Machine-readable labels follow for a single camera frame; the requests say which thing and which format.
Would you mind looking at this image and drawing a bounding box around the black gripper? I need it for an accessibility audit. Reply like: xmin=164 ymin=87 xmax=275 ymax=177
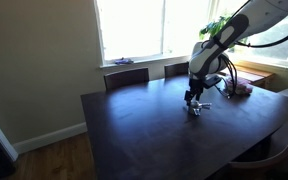
xmin=184 ymin=79 xmax=203 ymax=107

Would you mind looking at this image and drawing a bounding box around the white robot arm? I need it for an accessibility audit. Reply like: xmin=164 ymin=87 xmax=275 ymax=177
xmin=184 ymin=0 xmax=288 ymax=108

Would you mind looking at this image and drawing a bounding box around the largest silver measuring cup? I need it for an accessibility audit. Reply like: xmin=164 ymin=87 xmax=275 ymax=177
xmin=187 ymin=101 xmax=212 ymax=116

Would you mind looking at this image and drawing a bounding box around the dark wooden chair right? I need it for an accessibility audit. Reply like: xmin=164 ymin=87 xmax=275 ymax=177
xmin=164 ymin=62 xmax=189 ymax=78

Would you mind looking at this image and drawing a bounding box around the dark wooden chair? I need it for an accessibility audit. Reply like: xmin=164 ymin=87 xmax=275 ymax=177
xmin=164 ymin=62 xmax=189 ymax=78
xmin=104 ymin=67 xmax=149 ymax=90

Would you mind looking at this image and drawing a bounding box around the plastic wrapped bag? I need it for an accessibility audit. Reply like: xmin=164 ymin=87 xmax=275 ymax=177
xmin=225 ymin=78 xmax=253 ymax=95

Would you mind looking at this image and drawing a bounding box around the dark wooden chair left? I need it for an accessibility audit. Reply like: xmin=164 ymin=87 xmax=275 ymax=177
xmin=104 ymin=67 xmax=149 ymax=90

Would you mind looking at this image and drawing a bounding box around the green houseplant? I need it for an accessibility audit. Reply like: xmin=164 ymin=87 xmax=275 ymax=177
xmin=199 ymin=15 xmax=249 ymax=50

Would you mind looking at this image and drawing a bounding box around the purple item on windowsill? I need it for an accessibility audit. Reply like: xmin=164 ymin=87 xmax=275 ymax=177
xmin=114 ymin=58 xmax=134 ymax=65

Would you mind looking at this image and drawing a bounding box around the wooden side cabinet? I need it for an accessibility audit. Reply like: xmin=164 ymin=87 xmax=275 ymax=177
xmin=236 ymin=66 xmax=275 ymax=89

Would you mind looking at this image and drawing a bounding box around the near wooden chair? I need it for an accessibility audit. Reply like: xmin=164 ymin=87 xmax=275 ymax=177
xmin=229 ymin=121 xmax=288 ymax=180

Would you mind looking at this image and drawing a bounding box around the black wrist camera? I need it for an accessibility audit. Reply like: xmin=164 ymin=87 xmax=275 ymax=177
xmin=203 ymin=75 xmax=221 ymax=89

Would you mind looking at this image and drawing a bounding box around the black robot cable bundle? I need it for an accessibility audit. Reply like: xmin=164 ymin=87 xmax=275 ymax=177
xmin=200 ymin=18 xmax=288 ymax=100

